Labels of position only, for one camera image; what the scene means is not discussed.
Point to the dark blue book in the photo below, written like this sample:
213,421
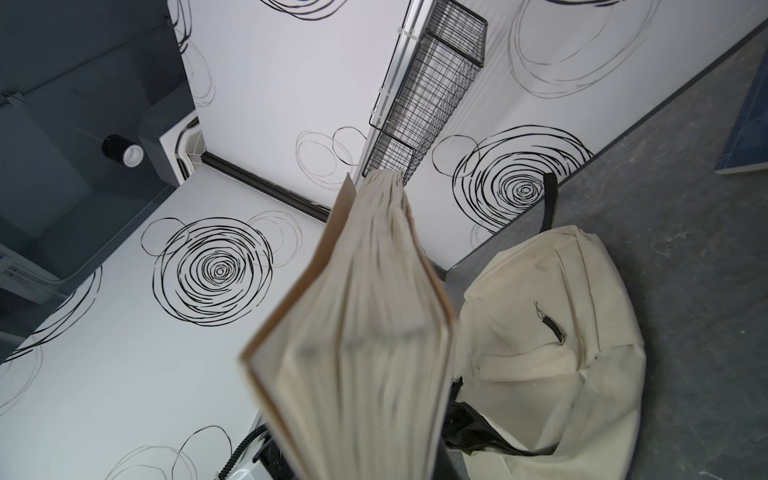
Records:
745,150

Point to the black wire wall basket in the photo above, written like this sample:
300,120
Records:
439,52

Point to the brown black cover book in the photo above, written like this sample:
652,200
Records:
352,369

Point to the cream canvas backpack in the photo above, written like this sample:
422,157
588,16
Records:
550,362

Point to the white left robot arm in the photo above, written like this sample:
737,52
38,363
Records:
257,456

